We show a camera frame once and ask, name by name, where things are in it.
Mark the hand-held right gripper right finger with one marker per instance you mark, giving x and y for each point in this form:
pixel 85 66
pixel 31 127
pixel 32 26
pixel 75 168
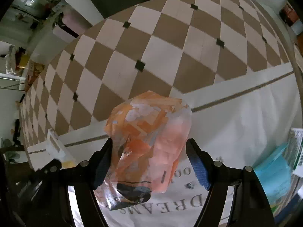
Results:
pixel 198 167

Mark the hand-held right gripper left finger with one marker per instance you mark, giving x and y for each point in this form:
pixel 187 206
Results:
pixel 104 163

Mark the orange plastic wrapper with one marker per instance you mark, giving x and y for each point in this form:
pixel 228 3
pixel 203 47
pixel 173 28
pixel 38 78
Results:
pixel 146 134

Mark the white box with colour stripes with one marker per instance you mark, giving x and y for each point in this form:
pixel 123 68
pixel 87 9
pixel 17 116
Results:
pixel 55 144

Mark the teal packet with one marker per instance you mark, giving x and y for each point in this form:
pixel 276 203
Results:
pixel 272 170

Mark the orange cardboard box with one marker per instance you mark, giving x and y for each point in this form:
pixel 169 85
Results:
pixel 33 73

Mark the brown checkered tablecloth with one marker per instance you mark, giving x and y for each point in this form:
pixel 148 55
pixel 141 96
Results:
pixel 165 52

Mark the yellow bin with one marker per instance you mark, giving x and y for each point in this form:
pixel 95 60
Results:
pixel 23 60

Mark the white bag pile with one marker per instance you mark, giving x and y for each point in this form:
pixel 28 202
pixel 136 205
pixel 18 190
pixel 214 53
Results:
pixel 10 60

